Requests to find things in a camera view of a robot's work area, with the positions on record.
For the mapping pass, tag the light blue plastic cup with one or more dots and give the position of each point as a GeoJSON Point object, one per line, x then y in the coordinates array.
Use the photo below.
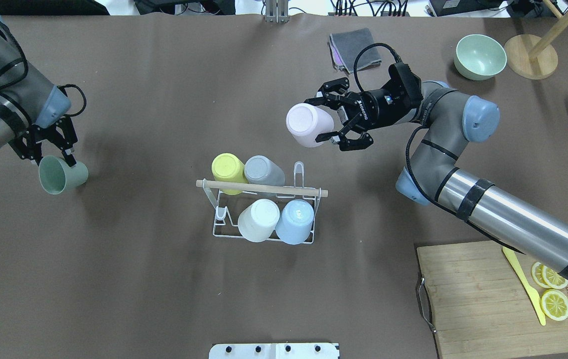
{"type": "Point", "coordinates": [296, 222]}

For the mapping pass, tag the mint green bowl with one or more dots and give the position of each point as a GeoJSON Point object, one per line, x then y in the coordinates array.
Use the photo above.
{"type": "Point", "coordinates": [479, 57]}

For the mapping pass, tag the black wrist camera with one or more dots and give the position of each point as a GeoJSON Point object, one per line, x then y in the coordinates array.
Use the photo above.
{"type": "Point", "coordinates": [405, 86]}

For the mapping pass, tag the aluminium frame post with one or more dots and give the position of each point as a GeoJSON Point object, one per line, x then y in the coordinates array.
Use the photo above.
{"type": "Point", "coordinates": [276, 11]}

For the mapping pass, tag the yellow plastic cup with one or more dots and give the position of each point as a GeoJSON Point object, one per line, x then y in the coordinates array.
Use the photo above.
{"type": "Point", "coordinates": [227, 167]}

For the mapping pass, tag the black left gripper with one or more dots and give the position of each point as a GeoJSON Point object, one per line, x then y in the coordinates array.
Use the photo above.
{"type": "Point", "coordinates": [46, 137]}

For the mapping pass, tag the white wire cup rack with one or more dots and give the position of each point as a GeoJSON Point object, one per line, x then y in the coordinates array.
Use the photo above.
{"type": "Point", "coordinates": [230, 199]}

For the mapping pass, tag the grey folded cloth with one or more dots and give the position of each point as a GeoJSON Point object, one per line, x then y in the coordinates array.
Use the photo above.
{"type": "Point", "coordinates": [345, 46]}

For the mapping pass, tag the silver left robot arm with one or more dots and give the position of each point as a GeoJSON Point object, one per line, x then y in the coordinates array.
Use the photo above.
{"type": "Point", "coordinates": [32, 108]}

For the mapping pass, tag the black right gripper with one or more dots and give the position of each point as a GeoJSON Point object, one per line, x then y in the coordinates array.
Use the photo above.
{"type": "Point", "coordinates": [374, 106]}

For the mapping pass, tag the white mounting plate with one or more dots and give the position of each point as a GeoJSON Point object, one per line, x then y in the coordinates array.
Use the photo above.
{"type": "Point", "coordinates": [275, 351]}

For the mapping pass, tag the white plastic cup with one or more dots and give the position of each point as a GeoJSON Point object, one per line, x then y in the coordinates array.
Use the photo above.
{"type": "Point", "coordinates": [257, 222]}

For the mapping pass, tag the pink plastic cup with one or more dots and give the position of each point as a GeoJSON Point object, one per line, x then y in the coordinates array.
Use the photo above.
{"type": "Point", "coordinates": [305, 122]}

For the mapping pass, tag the wooden cutting board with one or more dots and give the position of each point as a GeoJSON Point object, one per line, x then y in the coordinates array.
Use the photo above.
{"type": "Point", "coordinates": [479, 308]}

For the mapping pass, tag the wooden mug tree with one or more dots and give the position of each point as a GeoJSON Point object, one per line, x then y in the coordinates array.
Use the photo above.
{"type": "Point", "coordinates": [533, 57]}

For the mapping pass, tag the green plastic cup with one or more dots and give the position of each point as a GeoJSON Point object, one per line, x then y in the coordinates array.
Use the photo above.
{"type": "Point", "coordinates": [57, 177]}

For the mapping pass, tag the lemon slice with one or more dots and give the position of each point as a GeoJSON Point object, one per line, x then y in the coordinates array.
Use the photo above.
{"type": "Point", "coordinates": [536, 273]}
{"type": "Point", "coordinates": [552, 279]}
{"type": "Point", "coordinates": [554, 303]}

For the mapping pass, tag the yellow plastic knife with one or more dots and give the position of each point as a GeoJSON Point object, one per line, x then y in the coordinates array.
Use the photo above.
{"type": "Point", "coordinates": [532, 293]}

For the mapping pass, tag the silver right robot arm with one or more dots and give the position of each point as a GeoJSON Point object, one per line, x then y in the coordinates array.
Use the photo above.
{"type": "Point", "coordinates": [453, 120]}

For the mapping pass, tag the grey plastic cup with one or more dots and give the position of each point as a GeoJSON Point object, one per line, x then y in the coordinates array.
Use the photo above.
{"type": "Point", "coordinates": [261, 170]}

